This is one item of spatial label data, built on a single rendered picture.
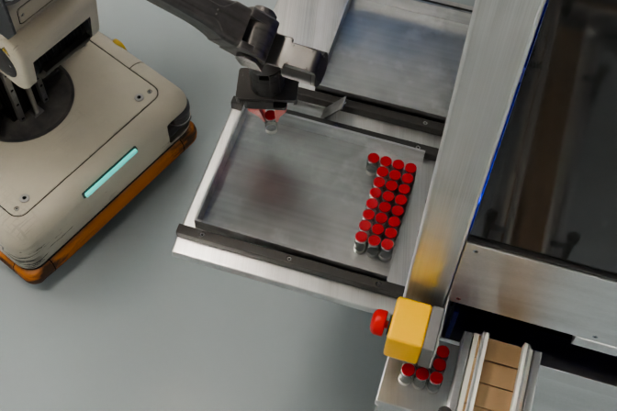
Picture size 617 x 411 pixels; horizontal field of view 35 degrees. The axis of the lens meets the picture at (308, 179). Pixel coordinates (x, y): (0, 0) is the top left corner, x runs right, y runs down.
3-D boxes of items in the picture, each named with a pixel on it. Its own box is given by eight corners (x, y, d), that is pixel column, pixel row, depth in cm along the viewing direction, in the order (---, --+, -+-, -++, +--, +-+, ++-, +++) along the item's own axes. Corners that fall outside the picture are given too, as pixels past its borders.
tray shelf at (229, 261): (520, 23, 196) (521, 17, 195) (443, 333, 161) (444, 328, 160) (292, -31, 203) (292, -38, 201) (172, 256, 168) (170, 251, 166)
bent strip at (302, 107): (345, 115, 182) (346, 95, 176) (341, 127, 180) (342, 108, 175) (274, 94, 184) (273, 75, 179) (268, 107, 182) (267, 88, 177)
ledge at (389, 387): (476, 355, 159) (478, 350, 158) (459, 429, 153) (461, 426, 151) (394, 331, 161) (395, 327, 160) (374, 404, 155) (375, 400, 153)
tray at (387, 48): (517, 36, 192) (521, 24, 189) (491, 140, 179) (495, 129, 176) (351, -5, 197) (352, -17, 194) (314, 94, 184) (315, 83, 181)
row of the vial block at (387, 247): (415, 177, 174) (418, 164, 170) (389, 263, 165) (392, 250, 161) (403, 174, 175) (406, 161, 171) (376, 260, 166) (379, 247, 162)
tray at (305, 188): (422, 161, 177) (425, 150, 174) (385, 284, 163) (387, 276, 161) (245, 113, 181) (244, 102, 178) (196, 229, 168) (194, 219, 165)
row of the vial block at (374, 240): (403, 174, 175) (406, 161, 171) (376, 260, 166) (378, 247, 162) (391, 171, 175) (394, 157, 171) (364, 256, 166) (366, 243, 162)
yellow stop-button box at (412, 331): (439, 327, 151) (445, 307, 145) (428, 369, 148) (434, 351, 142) (391, 313, 152) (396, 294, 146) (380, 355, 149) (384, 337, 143)
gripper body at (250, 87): (297, 107, 162) (295, 80, 156) (236, 105, 163) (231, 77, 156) (299, 76, 165) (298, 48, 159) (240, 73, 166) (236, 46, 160)
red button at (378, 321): (397, 320, 150) (399, 309, 147) (390, 343, 148) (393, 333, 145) (373, 313, 150) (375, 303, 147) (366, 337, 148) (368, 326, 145)
